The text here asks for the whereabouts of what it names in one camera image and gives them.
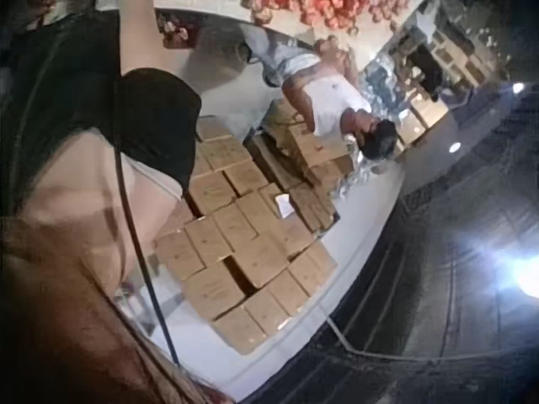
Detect stack of cardboard boxes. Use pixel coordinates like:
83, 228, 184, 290
153, 98, 357, 357

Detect black cable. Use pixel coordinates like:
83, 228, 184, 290
111, 141, 181, 365

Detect shelves with goods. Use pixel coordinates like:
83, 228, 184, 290
361, 8, 506, 142

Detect large bright ceiling light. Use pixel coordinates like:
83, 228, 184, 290
510, 251, 539, 300

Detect thin white cable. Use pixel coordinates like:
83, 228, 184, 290
325, 316, 539, 364

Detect white paper sheet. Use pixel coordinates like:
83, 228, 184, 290
275, 193, 295, 221

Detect heap of red fruit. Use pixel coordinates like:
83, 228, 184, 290
242, 0, 406, 33

